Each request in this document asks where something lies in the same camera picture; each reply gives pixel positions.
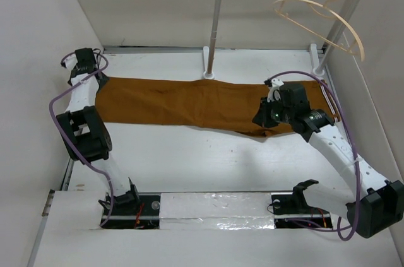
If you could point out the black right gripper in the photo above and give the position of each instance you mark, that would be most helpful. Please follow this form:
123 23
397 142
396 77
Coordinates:
261 118

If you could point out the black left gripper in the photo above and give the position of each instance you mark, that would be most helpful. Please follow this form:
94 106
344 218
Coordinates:
103 81

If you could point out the brown trousers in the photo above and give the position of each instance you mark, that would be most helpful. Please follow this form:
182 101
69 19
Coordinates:
207 104

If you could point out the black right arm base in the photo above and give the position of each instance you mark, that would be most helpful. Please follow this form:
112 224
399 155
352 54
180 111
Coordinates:
288 215

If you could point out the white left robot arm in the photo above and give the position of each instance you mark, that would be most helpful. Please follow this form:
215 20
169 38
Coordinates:
84 133

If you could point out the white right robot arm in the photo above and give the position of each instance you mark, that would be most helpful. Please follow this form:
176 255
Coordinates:
373 204

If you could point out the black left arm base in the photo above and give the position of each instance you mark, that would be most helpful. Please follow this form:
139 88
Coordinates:
142 216

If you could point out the beige wooden clothes hanger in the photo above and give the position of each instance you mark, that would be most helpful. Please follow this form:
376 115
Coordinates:
356 48

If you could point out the white metal clothes rack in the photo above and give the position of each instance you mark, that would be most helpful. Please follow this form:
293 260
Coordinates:
338 33

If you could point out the silver foil tape strip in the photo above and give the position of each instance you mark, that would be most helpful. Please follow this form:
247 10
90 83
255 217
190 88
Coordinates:
215 211

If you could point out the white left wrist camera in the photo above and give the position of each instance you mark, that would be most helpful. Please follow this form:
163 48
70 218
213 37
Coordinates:
69 62

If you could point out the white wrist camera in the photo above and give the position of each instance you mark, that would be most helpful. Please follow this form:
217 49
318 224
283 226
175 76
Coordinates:
69 62
274 85

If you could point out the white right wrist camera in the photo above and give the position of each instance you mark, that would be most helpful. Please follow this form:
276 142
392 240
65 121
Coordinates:
274 85

